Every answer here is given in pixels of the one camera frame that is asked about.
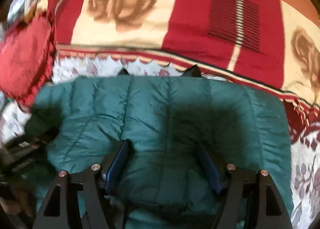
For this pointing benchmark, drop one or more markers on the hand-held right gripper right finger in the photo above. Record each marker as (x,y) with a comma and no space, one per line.
(210,169)

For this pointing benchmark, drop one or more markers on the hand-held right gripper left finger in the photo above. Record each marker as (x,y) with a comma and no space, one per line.
(117,164)

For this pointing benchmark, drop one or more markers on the green puffer jacket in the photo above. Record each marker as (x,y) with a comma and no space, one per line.
(162,106)

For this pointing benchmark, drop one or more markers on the red heart-shaped cushion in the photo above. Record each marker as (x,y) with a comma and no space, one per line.
(25,56)

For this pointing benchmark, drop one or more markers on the floral bed sheet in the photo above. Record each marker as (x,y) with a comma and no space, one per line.
(100,68)

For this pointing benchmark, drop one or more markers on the red checkered rose quilt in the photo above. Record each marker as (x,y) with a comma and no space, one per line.
(175,13)

